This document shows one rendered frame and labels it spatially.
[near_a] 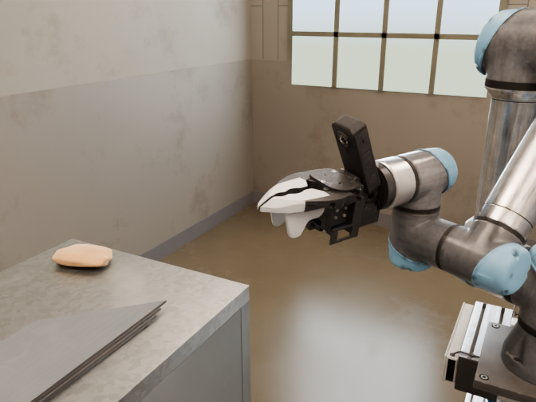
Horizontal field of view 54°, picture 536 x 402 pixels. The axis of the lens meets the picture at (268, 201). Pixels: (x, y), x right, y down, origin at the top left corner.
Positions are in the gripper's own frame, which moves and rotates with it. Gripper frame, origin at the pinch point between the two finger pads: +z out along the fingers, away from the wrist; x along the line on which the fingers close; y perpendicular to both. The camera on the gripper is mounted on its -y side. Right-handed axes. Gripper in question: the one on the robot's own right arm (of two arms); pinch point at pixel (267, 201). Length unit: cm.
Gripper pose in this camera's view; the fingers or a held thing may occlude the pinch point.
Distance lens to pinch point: 65.3
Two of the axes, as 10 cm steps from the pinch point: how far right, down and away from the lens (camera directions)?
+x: -5.8, -4.0, 7.1
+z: -8.1, 2.0, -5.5
